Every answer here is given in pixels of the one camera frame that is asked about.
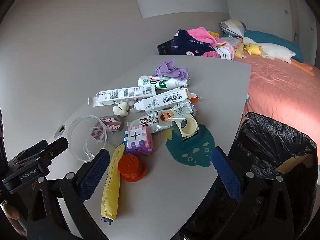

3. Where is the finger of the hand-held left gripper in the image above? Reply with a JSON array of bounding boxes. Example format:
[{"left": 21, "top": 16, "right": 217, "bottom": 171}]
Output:
[
  {"left": 9, "top": 139, "right": 49, "bottom": 164},
  {"left": 22, "top": 137, "right": 69, "bottom": 167}
]

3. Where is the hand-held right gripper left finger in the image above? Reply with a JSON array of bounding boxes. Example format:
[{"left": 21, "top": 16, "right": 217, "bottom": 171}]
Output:
[{"left": 26, "top": 149, "right": 110, "bottom": 240}]

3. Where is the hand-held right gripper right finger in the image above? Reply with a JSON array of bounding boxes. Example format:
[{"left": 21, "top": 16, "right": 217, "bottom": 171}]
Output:
[{"left": 211, "top": 146, "right": 294, "bottom": 240}]

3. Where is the clear plastic cup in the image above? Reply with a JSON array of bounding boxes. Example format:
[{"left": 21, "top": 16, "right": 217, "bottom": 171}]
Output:
[{"left": 67, "top": 115, "right": 108, "bottom": 162}]

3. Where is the yellow long packet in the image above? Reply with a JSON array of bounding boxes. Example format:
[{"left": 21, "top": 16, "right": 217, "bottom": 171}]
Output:
[{"left": 100, "top": 144, "right": 125, "bottom": 225}]

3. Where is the orange round lid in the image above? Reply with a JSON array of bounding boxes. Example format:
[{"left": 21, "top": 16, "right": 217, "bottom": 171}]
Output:
[{"left": 117, "top": 154, "right": 147, "bottom": 182}]

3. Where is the teal tape dispenser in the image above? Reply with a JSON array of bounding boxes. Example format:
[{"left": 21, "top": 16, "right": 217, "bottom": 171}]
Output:
[{"left": 161, "top": 114, "right": 215, "bottom": 168}]

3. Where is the black trash bag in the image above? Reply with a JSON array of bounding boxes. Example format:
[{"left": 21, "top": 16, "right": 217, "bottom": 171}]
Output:
[{"left": 180, "top": 112, "right": 319, "bottom": 240}]

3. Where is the pink patterned wrapper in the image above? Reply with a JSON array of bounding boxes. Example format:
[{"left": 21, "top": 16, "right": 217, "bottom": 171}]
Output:
[{"left": 90, "top": 115, "right": 124, "bottom": 142}]

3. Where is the pastel foam puzzle cube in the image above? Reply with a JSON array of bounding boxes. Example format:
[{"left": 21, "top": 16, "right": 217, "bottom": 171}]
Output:
[{"left": 124, "top": 125, "right": 153, "bottom": 157}]

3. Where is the cream tape roll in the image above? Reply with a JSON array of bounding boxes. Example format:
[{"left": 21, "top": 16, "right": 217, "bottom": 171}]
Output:
[{"left": 172, "top": 115, "right": 199, "bottom": 138}]

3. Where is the white tissue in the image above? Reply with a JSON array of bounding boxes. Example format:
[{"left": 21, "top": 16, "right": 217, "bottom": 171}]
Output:
[{"left": 113, "top": 102, "right": 129, "bottom": 117}]

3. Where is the cardboard bin box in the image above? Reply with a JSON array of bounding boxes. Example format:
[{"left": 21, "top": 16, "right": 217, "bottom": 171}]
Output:
[{"left": 275, "top": 154, "right": 315, "bottom": 174}]

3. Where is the silver snack wrapper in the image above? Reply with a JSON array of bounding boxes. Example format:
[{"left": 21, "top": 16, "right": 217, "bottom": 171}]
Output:
[{"left": 127, "top": 99, "right": 199, "bottom": 134}]

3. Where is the long white carton box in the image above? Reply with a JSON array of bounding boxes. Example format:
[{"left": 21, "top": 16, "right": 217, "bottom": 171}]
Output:
[{"left": 88, "top": 86, "right": 157, "bottom": 108}]

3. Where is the white and orange carton box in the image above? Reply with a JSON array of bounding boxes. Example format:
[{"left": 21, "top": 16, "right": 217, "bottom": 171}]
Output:
[{"left": 130, "top": 88, "right": 200, "bottom": 113}]

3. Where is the white plastic milk bottle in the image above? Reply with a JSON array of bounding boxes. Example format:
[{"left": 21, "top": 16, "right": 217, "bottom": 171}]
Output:
[{"left": 137, "top": 75, "right": 192, "bottom": 90}]

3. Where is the purple plastic bag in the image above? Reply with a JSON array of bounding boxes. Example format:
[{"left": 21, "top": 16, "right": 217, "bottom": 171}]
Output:
[{"left": 153, "top": 58, "right": 189, "bottom": 80}]

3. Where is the person's left hand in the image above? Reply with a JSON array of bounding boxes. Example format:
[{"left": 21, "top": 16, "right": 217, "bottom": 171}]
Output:
[{"left": 0, "top": 201, "right": 22, "bottom": 230}]

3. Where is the bed with pink sheet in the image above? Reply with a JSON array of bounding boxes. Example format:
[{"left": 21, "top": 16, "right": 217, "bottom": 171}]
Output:
[{"left": 232, "top": 55, "right": 320, "bottom": 140}]

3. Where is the pink white printed blanket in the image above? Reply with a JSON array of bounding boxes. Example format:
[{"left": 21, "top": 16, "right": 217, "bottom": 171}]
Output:
[{"left": 215, "top": 36, "right": 240, "bottom": 60}]

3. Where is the yellow long plush toy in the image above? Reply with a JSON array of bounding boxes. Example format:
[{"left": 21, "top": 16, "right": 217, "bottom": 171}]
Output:
[{"left": 234, "top": 41, "right": 244, "bottom": 58}]

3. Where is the yellow duck plush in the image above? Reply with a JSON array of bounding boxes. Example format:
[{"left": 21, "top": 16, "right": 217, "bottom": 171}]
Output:
[{"left": 244, "top": 43, "right": 263, "bottom": 55}]

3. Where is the white goose plush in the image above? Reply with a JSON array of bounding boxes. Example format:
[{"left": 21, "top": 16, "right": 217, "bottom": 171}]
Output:
[{"left": 242, "top": 37, "right": 314, "bottom": 75}]

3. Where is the light blue small pillow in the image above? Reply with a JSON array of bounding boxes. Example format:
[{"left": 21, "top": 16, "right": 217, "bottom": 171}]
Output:
[{"left": 221, "top": 35, "right": 242, "bottom": 43}]

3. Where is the navy and pink fleece pajamas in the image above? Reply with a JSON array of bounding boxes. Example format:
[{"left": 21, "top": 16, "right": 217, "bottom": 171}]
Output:
[{"left": 171, "top": 27, "right": 220, "bottom": 58}]

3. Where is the black box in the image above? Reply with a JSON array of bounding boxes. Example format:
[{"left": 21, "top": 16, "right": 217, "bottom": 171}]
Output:
[{"left": 157, "top": 40, "right": 175, "bottom": 55}]

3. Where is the teal pillow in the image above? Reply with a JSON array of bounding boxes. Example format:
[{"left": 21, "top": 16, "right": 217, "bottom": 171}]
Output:
[{"left": 244, "top": 30, "right": 305, "bottom": 63}]

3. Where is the checked patchwork pillow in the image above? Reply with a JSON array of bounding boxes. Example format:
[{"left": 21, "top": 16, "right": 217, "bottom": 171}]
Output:
[{"left": 219, "top": 19, "right": 248, "bottom": 39}]

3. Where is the grey cable grommet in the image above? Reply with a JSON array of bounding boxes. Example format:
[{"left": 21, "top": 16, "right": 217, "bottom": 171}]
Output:
[{"left": 54, "top": 125, "right": 66, "bottom": 138}]

